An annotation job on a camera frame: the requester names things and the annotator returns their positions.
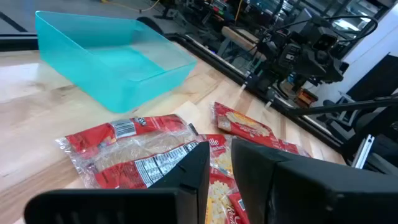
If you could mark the teal plastic basket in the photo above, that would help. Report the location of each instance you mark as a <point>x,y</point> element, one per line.
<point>124,62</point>

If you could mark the red popcorn bag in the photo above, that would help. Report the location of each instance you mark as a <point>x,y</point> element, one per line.
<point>130,152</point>
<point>245,124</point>
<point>220,161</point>

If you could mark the black monitor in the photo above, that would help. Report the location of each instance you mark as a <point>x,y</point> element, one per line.
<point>379,77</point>

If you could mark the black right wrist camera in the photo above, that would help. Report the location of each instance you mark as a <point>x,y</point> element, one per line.
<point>325,42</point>

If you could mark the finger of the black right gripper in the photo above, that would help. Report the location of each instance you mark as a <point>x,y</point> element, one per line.
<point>252,81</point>
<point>272,96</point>

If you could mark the black metal bar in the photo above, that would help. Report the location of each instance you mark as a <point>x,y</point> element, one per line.
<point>342,107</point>

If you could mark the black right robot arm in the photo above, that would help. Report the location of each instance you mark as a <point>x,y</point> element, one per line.
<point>329,67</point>

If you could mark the wooden bench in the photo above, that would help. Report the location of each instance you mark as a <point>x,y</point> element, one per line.
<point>239,39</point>

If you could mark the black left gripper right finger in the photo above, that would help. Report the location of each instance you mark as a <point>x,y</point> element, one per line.
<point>311,193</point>

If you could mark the silver aluminium extrusion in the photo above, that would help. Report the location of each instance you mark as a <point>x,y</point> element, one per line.
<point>363,152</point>

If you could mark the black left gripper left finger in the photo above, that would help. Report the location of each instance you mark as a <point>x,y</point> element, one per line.
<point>124,208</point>

